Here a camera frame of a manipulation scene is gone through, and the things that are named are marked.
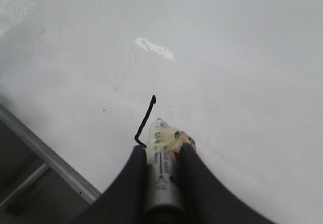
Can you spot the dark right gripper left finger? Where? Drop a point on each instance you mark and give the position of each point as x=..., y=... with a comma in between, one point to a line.
x=122, y=201

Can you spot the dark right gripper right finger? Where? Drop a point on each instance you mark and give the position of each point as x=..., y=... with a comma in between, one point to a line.
x=206, y=199

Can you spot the white black whiteboard marker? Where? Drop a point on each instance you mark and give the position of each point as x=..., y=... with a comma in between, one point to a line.
x=163, y=199

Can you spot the white whiteboard with aluminium frame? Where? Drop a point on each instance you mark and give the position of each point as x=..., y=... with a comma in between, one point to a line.
x=242, y=77

